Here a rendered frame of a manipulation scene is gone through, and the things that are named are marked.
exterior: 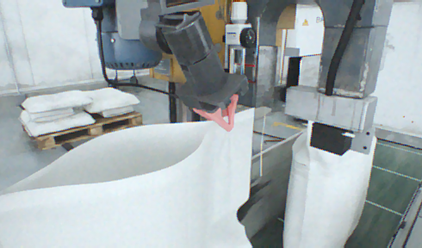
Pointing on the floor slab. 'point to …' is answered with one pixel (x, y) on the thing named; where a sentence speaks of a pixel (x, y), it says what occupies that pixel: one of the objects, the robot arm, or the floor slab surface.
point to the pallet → (88, 129)
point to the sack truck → (125, 88)
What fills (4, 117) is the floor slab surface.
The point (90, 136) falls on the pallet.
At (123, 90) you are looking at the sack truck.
